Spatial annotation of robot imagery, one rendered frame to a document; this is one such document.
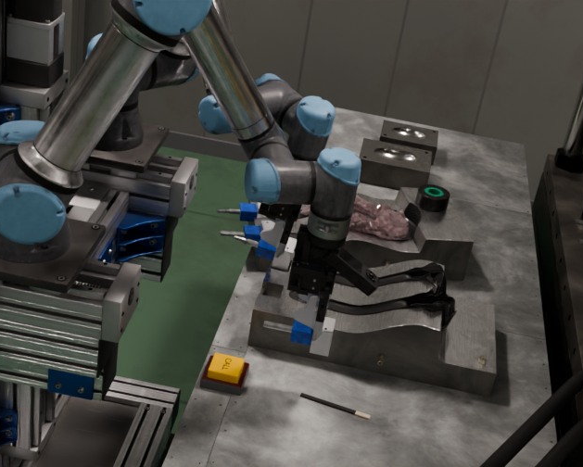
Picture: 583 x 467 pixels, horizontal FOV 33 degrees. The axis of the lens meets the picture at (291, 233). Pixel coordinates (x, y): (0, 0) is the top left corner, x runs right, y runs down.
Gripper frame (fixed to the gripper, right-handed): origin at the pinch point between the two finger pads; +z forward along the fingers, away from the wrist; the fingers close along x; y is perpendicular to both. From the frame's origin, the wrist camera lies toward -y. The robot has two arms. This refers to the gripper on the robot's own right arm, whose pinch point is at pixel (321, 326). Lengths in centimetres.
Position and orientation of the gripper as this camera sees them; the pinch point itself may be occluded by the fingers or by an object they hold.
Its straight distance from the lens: 187.3
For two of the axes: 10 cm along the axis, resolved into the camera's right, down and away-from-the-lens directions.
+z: -1.5, 8.6, 4.9
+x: -1.6, 4.7, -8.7
